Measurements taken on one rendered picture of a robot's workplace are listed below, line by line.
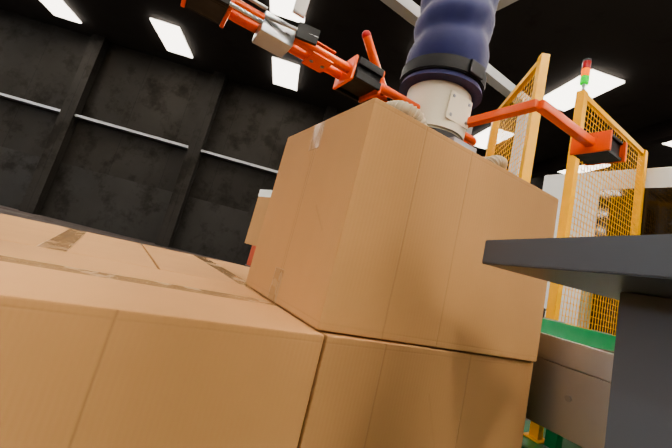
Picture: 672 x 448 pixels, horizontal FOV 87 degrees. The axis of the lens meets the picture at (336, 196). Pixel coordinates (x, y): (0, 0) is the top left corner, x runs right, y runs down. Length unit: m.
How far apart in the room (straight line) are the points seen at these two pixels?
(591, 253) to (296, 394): 0.42
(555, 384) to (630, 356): 0.51
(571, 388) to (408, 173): 0.66
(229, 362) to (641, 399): 0.50
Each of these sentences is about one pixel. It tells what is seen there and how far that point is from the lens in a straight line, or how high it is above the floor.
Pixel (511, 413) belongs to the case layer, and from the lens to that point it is 1.00.
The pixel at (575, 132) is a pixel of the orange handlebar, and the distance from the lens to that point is 0.97.
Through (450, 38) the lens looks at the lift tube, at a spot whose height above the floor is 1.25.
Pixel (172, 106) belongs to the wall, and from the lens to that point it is 10.21.
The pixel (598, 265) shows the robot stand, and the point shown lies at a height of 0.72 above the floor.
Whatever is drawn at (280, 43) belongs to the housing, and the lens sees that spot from 0.78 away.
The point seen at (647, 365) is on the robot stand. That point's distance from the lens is 0.58.
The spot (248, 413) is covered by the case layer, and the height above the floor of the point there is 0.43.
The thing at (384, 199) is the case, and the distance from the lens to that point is 0.62.
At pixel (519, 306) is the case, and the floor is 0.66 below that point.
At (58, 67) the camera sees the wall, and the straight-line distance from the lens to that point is 11.54.
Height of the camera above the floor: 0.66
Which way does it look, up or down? 10 degrees up
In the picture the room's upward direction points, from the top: 14 degrees clockwise
